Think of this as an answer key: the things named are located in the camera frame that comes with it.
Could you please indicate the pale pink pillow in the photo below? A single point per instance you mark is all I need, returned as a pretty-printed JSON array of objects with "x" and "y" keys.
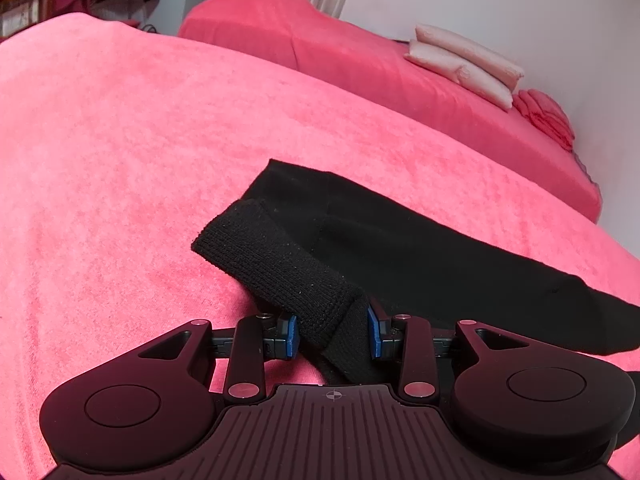
[
  {"x": 508, "y": 72},
  {"x": 460, "y": 71}
]

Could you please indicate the pink blanket near bed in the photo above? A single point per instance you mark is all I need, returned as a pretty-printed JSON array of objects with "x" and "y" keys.
[{"x": 118, "y": 146}]

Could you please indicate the black knit pants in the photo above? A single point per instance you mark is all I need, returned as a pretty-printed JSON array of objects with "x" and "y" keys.
[{"x": 320, "y": 247}]

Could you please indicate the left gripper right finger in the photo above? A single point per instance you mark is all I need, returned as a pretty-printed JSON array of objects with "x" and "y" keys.
[{"x": 384, "y": 336}]

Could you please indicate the pink covered far bed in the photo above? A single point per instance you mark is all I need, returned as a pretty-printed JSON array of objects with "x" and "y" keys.
[{"x": 294, "y": 34}]

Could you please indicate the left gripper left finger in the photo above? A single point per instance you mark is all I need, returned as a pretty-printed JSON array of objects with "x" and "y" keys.
[{"x": 280, "y": 337}]

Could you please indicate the folded pink blanket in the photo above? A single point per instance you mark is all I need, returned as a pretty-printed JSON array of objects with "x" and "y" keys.
[{"x": 545, "y": 115}]

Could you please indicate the upper pale pink pillow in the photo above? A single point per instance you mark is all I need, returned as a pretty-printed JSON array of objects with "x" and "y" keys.
[{"x": 508, "y": 72}]

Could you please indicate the lower pale pink pillow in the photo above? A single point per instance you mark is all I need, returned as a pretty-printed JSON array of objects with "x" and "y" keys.
[{"x": 460, "y": 71}]

